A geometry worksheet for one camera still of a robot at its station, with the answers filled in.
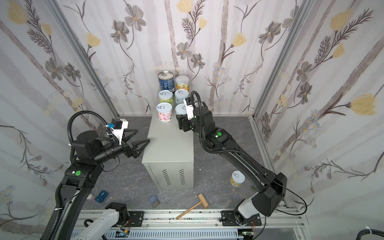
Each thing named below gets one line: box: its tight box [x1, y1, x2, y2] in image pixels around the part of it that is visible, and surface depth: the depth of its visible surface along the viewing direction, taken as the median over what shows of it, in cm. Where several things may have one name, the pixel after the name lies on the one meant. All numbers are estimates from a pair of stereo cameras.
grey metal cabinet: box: [141, 103, 194, 190], surface depth 65 cm
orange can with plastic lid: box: [175, 75, 190, 92], surface depth 81 cm
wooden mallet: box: [176, 193, 209, 220], surface depth 80 cm
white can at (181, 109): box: [175, 103, 188, 115], surface depth 70 cm
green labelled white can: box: [158, 90, 174, 105], surface depth 76 cm
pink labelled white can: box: [156, 102, 173, 123], surface depth 70 cm
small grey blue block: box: [149, 195, 161, 209], surface depth 80 cm
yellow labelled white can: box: [230, 170, 246, 187], surface depth 85 cm
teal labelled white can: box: [174, 89, 189, 105], surface depth 78 cm
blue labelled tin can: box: [157, 70, 175, 93], surface depth 80 cm
